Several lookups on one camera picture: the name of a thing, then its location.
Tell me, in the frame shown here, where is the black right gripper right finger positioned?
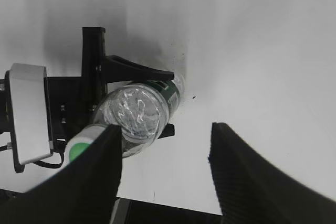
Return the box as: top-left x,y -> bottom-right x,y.
208,123 -> 335,223

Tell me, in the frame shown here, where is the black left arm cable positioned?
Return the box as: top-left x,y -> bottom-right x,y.
0,137 -> 66,169

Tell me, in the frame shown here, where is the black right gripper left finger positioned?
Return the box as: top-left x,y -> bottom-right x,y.
1,125 -> 122,223

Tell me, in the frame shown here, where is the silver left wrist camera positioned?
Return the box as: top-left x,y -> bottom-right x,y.
5,63 -> 53,173

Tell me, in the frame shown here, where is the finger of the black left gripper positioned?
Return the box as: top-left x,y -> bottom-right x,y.
158,123 -> 175,139

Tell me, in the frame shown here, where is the white green bottle cap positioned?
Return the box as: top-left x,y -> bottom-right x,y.
64,124 -> 107,165

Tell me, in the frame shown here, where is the clear Cestbon water bottle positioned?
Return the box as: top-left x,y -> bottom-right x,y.
92,74 -> 184,158

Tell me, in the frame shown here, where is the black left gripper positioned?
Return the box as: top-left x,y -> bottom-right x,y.
47,27 -> 174,140

